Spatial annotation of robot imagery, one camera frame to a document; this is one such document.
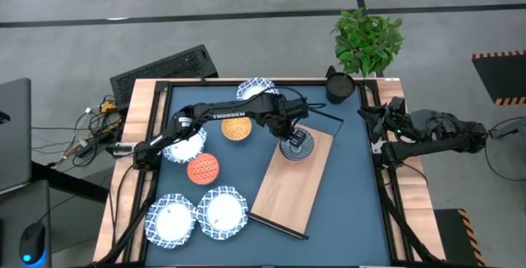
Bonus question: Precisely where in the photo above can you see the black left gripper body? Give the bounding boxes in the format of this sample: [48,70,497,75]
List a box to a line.
[262,94,310,148]

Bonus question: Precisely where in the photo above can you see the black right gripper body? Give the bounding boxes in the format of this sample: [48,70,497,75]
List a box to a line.
[380,97,412,141]

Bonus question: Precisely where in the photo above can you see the blue-striped-inside red-outside ceramic bowl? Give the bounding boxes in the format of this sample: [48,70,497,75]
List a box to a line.
[279,127,316,163]

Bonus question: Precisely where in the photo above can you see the blue white paper bowl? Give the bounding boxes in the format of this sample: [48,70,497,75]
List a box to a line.
[236,76,280,101]
[162,127,208,164]
[196,184,250,242]
[144,192,199,249]

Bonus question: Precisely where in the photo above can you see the orange-inside blue-outside ceramic bowl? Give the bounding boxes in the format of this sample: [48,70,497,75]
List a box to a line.
[220,116,253,142]

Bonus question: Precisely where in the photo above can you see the red-orange dotted ceramic bowl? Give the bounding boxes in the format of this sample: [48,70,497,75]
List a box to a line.
[187,152,221,186]

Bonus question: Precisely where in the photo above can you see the black cup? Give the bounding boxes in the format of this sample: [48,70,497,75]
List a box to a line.
[325,65,357,105]

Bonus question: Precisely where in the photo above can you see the green leafy plant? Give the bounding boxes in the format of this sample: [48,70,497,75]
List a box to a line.
[330,7,406,78]

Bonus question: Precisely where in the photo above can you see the blue table mat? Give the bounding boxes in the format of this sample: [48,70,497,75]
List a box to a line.
[144,85,392,267]

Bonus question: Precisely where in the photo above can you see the black hazard-striped floor mat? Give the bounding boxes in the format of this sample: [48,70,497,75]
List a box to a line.
[471,49,526,107]
[433,208,486,268]

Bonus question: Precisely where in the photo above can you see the black perforated panel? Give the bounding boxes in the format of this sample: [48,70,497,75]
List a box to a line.
[109,44,219,109]

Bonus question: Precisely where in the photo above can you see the yellow connector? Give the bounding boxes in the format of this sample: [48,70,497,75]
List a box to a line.
[100,99,118,115]

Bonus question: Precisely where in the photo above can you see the black power strip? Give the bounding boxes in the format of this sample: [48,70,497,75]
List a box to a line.
[76,134,117,158]

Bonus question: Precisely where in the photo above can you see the black desk leg bar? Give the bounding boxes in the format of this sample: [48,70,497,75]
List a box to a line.
[30,160,110,203]

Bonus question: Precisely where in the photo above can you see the grey laptop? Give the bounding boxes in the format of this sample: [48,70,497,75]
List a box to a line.
[0,77,33,193]

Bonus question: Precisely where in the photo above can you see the black computer mouse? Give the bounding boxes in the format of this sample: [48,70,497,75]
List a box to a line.
[19,221,47,266]

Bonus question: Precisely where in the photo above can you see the grey side desk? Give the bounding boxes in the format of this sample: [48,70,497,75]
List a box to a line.
[0,179,53,268]

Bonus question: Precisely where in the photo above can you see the wooden shelf with black frame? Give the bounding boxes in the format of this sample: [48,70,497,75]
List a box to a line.
[248,101,345,241]

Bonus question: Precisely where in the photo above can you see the black metal table frame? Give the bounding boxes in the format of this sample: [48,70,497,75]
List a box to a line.
[96,77,447,268]

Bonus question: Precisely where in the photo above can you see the tangled cable bundle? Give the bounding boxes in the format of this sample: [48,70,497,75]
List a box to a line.
[31,94,124,169]

